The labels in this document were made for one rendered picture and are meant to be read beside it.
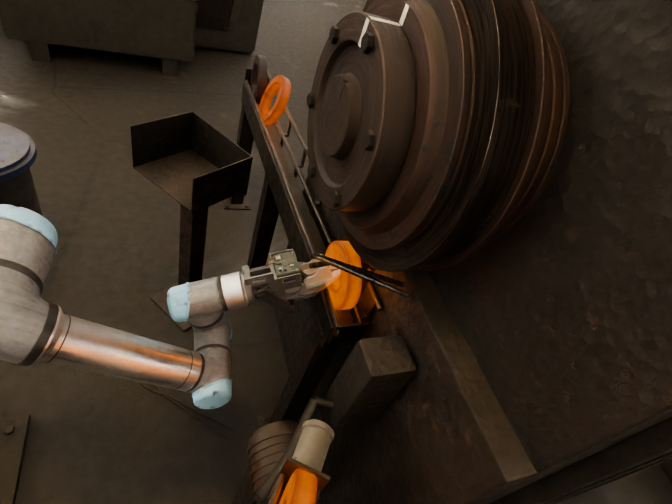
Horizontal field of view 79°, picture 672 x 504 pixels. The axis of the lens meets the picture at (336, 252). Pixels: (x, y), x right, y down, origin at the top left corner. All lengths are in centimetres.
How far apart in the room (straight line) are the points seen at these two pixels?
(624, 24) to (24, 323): 85
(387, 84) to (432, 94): 5
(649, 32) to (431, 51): 23
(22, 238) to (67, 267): 109
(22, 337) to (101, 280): 110
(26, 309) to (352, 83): 56
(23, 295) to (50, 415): 86
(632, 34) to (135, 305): 160
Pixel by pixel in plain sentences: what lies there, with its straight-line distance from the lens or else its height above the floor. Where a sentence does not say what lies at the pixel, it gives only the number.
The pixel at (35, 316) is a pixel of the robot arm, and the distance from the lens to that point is 73.
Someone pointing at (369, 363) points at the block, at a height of 80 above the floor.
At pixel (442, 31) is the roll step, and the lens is 57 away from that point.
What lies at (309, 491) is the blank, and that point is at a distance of 66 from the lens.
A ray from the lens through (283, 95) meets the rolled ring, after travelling 156.
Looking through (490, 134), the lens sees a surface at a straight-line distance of 49.
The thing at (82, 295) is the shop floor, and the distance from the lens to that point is 178.
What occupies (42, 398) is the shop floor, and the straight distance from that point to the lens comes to 159.
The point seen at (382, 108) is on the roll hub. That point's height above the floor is 119.
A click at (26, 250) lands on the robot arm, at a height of 84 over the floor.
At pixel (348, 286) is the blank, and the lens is 85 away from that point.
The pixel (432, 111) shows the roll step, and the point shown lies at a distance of 52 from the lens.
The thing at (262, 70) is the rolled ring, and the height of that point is 72.
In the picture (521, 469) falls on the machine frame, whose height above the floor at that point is 87.
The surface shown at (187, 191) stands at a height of 60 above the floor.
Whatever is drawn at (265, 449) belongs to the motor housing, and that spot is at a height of 52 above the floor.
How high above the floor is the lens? 139
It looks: 43 degrees down
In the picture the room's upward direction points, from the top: 23 degrees clockwise
